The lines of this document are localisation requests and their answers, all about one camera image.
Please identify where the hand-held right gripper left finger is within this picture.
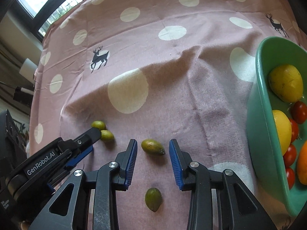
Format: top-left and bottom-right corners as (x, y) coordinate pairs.
(35, 138), (138, 230)

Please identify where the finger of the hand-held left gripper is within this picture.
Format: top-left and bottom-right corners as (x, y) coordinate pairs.
(65, 145), (94, 168)
(57, 127), (102, 151)

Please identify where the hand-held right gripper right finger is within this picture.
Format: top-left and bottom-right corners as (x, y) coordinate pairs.
(168, 138), (279, 230)

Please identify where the green olive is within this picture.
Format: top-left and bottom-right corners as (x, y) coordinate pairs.
(99, 130), (114, 141)
(144, 187), (163, 212)
(91, 120), (106, 130)
(141, 139), (166, 155)

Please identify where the green bowl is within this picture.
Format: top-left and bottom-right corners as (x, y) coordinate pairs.
(247, 36), (307, 217)

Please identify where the yellow lemon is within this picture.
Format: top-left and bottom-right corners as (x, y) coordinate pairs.
(272, 110), (292, 156)

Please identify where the red cherry tomato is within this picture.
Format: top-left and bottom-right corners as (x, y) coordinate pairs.
(285, 167), (295, 190)
(289, 118), (300, 144)
(283, 144), (297, 168)
(291, 101), (307, 124)

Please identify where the orange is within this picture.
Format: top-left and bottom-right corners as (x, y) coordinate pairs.
(296, 141), (307, 185)

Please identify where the yellow-green pear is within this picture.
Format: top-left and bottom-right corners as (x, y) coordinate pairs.
(268, 64), (304, 103)

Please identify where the pink polka dot blanket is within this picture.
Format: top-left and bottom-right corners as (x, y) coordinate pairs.
(27, 0), (307, 230)

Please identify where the black framed window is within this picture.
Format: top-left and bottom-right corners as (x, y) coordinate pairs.
(12, 0), (116, 37)

